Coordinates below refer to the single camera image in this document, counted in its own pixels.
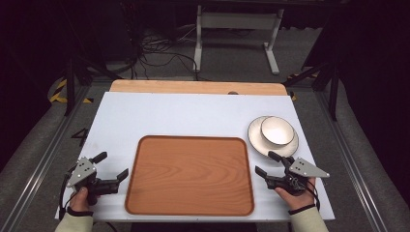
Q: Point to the black tripod stand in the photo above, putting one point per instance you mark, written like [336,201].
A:
[333,93]
[70,87]

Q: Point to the white plate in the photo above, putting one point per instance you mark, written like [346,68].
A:
[257,141]

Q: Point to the yellow black hazard tape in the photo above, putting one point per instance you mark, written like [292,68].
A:
[58,92]

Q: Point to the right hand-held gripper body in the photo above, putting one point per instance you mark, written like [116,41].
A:
[304,169]

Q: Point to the white metal stand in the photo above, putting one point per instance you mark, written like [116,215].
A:
[237,20]

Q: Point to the person's right hand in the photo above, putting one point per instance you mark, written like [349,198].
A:
[295,199]

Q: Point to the black wristband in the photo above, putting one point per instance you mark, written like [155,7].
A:
[301,209]
[79,213]

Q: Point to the wooden tray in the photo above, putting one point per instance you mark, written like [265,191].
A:
[190,177]

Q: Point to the person's left hand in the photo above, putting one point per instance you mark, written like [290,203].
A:
[79,200]

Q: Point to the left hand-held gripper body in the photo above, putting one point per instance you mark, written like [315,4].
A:
[84,172]

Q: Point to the white bowl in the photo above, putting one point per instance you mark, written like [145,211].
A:
[277,130]

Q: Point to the aluminium floor rail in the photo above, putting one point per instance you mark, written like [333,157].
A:
[351,164]
[42,164]

